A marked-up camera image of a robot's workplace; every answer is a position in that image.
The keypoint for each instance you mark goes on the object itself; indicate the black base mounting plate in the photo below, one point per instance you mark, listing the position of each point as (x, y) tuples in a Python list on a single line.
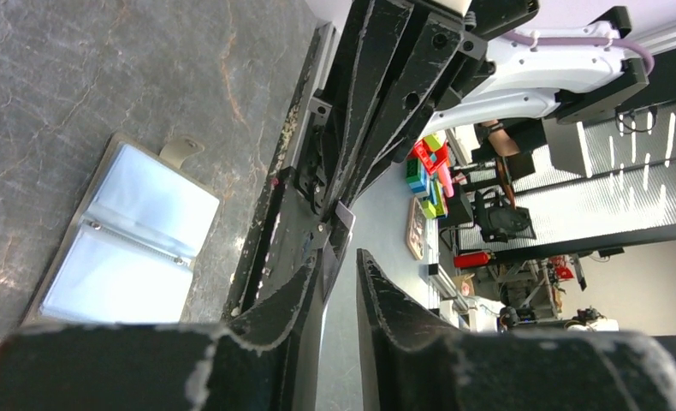
[(277, 201)]

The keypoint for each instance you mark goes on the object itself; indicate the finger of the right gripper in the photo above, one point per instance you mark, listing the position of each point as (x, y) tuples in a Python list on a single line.
[(420, 72), (349, 159)]

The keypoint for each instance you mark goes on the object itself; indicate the colourful toy block stack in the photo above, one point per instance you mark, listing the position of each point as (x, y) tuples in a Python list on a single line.
[(428, 175)]

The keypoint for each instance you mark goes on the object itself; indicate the black office chair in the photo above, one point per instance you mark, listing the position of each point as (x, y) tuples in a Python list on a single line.
[(498, 220)]

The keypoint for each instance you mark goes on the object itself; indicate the grey card holder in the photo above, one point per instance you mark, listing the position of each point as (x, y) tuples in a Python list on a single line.
[(128, 254)]

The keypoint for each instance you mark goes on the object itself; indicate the red fire extinguisher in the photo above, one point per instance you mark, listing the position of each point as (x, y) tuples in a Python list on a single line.
[(472, 260)]

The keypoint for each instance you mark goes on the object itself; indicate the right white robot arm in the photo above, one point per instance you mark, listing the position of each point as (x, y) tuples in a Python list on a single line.
[(505, 71)]

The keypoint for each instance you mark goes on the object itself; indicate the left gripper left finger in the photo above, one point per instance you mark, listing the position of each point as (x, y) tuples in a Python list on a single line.
[(265, 359)]

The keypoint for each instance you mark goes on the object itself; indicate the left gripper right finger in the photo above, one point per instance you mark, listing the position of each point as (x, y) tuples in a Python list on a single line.
[(413, 360)]

